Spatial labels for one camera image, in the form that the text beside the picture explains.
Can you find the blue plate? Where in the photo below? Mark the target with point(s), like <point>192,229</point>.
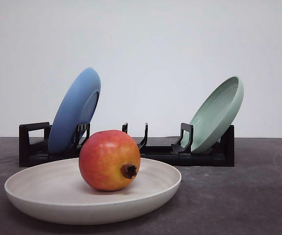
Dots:
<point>77,107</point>

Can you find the green plate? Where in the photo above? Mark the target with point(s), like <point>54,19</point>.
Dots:
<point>221,108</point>

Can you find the white plate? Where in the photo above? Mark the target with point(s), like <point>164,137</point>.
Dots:
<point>57,193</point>

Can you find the red yellow pomegranate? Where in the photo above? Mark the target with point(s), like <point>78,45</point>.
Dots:
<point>109,160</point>

